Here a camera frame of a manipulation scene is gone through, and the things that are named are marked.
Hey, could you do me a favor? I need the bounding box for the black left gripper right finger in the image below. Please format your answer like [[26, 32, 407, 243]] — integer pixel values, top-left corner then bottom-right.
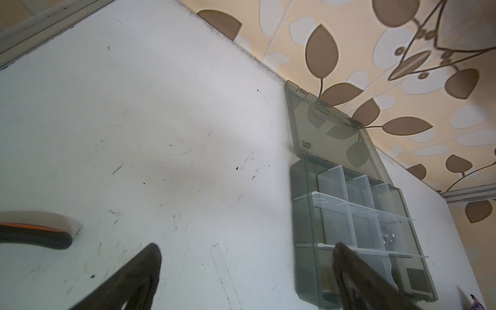
[[332, 242, 419, 310]]

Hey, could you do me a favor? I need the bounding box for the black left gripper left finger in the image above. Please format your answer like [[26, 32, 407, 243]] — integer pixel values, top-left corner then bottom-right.
[[72, 243, 161, 309]]

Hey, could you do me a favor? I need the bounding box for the pink candy bag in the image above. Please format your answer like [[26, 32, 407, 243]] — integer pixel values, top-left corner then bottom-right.
[[470, 294, 485, 310]]

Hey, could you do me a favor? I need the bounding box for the aluminium frame post right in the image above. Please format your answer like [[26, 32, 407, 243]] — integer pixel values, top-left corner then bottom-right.
[[440, 183, 496, 204]]

